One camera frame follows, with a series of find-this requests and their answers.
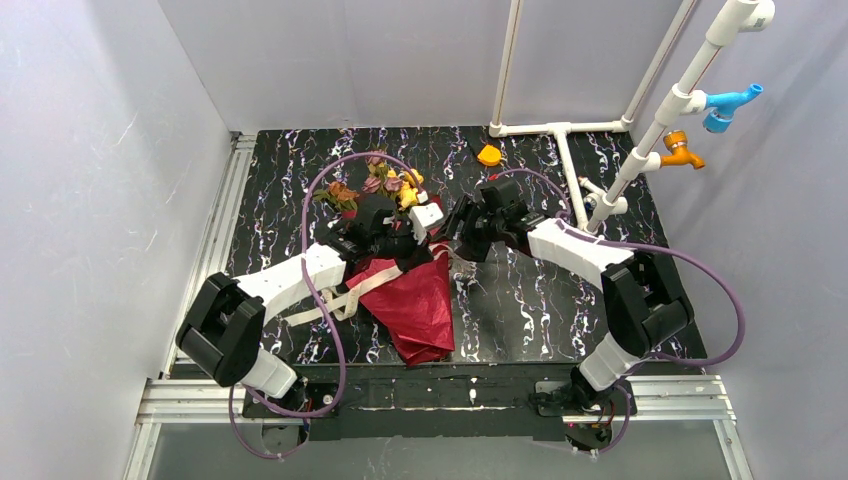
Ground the yellow fake flower bunch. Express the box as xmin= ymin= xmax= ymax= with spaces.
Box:
xmin=383 ymin=169 xmax=423 ymax=210

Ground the pink fake flower bunch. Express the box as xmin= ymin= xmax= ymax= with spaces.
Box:
xmin=312 ymin=150 xmax=407 ymax=215

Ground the orange tape measure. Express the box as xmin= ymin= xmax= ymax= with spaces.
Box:
xmin=476 ymin=144 xmax=502 ymax=167

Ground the beige ribbon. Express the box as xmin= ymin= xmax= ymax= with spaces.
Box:
xmin=323 ymin=243 xmax=454 ymax=328

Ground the red wrapping paper sheet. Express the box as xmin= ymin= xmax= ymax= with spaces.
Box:
xmin=344 ymin=195 xmax=457 ymax=368

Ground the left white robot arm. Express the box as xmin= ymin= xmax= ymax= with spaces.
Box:
xmin=175 ymin=195 xmax=444 ymax=399

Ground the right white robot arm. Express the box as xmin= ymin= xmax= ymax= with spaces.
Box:
xmin=438 ymin=178 xmax=694 ymax=398

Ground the orange plastic faucet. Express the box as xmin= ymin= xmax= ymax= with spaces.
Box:
xmin=660 ymin=130 xmax=705 ymax=170

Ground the blue plastic faucet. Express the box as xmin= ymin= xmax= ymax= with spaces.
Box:
xmin=702 ymin=83 xmax=764 ymax=134

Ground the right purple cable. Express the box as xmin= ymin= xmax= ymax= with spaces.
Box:
xmin=488 ymin=168 xmax=747 ymax=458

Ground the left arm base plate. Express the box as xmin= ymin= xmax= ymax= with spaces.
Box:
xmin=242 ymin=380 xmax=338 ymax=419

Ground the white PVC pipe frame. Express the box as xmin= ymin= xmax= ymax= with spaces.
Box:
xmin=488 ymin=1 xmax=775 ymax=233

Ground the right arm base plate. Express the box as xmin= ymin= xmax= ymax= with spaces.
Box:
xmin=529 ymin=381 xmax=638 ymax=456

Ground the aluminium rail frame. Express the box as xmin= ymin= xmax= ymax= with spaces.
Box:
xmin=90 ymin=126 xmax=728 ymax=479

